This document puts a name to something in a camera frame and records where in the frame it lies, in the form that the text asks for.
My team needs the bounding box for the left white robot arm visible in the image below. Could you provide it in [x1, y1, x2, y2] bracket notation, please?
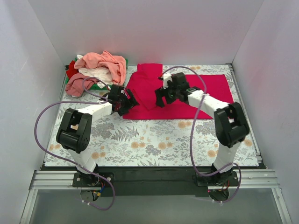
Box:
[56, 84, 139, 187]

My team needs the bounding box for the aluminium frame rail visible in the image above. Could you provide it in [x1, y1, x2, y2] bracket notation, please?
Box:
[20, 168, 292, 224]

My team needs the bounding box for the salmon pink t shirt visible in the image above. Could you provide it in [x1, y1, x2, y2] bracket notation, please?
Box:
[74, 51, 127, 85]

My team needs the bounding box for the green plastic basket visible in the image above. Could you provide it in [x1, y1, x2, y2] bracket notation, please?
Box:
[64, 55, 129, 92]

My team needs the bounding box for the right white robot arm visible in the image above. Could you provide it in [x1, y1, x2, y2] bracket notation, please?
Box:
[155, 72, 249, 186]

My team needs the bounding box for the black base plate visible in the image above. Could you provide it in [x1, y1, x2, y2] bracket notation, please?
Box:
[72, 167, 239, 200]

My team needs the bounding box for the floral patterned table mat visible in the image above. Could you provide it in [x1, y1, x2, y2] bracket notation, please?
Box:
[47, 65, 262, 167]

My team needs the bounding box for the magenta t shirt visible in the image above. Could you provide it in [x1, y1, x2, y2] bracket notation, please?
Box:
[123, 63, 234, 120]

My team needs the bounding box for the white t shirt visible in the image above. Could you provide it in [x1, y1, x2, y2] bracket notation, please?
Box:
[78, 67, 113, 90]

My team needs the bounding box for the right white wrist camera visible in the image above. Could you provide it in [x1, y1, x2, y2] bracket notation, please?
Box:
[158, 72, 172, 89]

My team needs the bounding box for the red t shirt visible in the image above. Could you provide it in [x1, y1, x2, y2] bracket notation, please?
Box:
[66, 60, 78, 79]

